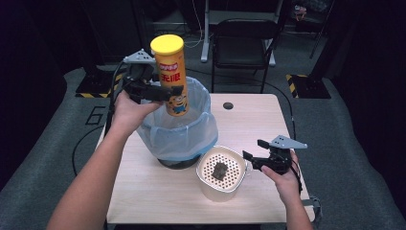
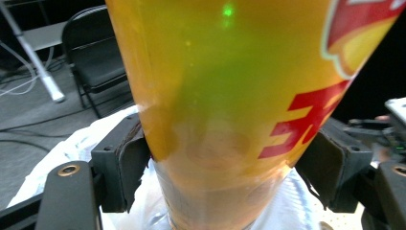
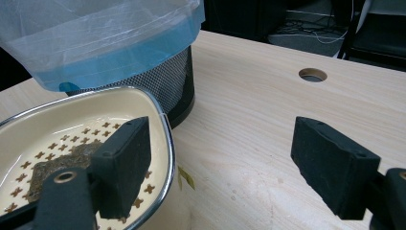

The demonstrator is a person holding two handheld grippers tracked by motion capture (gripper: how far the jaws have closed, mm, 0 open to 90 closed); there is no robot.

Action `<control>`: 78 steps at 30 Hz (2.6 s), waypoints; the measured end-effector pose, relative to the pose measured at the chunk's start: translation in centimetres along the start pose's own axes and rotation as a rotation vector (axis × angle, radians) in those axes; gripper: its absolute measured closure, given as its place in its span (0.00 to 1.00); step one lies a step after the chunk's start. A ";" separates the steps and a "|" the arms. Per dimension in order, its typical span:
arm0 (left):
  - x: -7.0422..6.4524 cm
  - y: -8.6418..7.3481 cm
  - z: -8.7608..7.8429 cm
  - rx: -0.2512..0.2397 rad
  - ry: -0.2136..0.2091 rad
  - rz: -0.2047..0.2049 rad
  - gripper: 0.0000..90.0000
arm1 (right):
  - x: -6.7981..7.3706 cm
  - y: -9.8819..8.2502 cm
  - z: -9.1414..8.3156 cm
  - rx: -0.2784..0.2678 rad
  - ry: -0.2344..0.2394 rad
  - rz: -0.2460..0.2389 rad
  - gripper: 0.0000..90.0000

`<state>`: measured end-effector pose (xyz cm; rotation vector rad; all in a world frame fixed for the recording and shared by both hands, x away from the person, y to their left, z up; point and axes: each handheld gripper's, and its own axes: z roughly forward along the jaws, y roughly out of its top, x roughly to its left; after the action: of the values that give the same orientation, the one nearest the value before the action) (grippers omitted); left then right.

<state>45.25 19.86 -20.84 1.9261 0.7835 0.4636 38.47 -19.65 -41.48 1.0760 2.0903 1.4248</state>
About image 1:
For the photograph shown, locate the black yellow striped stand base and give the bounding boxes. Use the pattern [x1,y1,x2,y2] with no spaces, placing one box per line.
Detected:
[75,73,124,99]
[285,74,332,100]

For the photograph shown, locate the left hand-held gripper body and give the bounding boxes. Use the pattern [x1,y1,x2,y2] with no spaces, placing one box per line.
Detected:
[123,48,161,104]

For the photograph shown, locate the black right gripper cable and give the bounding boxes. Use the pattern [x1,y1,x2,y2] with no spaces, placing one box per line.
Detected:
[289,157,305,196]

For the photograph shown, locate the grey table corner clamp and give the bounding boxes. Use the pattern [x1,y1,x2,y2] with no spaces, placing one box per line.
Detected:
[303,195,324,222]

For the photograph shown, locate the yellow chip can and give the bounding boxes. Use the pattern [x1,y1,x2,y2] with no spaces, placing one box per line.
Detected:
[149,34,190,117]

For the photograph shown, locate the black trash bin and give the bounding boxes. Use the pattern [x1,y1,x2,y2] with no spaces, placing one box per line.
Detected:
[157,152,202,171]

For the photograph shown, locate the black cabinet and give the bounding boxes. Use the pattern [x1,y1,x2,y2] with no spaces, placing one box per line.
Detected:
[79,0,149,65]

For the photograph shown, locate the white desk frame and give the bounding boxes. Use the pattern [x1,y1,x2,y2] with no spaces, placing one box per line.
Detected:
[200,0,285,67]

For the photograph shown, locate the person's right hand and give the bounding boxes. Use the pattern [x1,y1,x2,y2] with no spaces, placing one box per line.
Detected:
[260,151,303,205]

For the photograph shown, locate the black folding chair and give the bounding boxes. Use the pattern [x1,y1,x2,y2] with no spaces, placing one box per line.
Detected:
[210,18,281,94]

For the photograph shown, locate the white floor cables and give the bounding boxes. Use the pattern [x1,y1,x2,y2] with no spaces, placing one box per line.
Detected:
[183,0,205,51]

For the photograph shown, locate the bin with blue bag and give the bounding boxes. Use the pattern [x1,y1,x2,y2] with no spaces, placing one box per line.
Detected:
[137,76,219,162]

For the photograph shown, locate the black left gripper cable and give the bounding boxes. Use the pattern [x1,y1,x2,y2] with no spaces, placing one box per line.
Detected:
[71,60,127,176]

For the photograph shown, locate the white strainer basket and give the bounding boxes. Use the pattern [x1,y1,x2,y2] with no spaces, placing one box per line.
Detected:
[195,145,249,203]

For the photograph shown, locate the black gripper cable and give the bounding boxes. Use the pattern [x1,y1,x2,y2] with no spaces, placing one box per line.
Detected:
[71,60,127,176]
[289,157,305,196]

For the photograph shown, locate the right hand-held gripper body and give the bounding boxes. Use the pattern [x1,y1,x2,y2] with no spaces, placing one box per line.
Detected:
[266,134,308,175]

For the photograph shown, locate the person's left hand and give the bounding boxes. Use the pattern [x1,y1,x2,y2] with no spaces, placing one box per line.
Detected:
[111,90,162,137]

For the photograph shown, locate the dark wet tea bag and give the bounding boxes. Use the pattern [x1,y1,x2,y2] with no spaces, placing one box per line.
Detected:
[211,162,229,181]

